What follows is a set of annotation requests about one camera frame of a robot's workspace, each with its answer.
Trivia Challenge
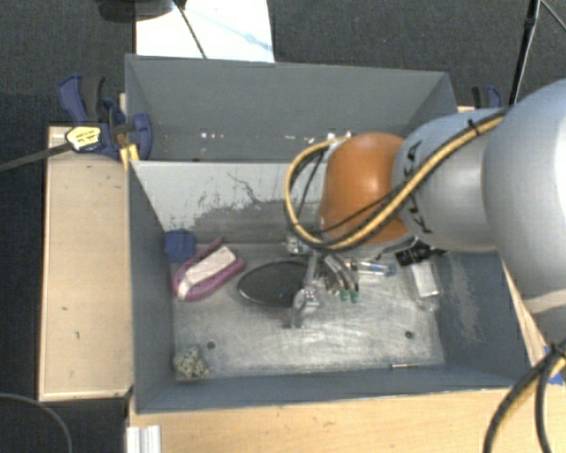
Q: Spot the grey metal bin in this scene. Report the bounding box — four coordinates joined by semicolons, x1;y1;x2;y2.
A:
124;53;533;415

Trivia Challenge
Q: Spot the black round disc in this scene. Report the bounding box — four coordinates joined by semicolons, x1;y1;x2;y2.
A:
236;259;312;309

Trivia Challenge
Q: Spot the clear tube with blue cap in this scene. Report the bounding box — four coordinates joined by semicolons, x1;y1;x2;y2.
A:
357;260;398;278

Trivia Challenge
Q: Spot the purple and white brush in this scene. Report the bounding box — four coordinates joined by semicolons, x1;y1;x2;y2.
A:
171;236;247;303

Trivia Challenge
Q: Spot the pale wood flat board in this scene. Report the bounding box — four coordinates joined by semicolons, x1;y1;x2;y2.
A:
37;125;135;403

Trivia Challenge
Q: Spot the black cylinder on white bracket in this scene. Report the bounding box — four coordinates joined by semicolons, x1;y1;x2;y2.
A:
394;242;436;269

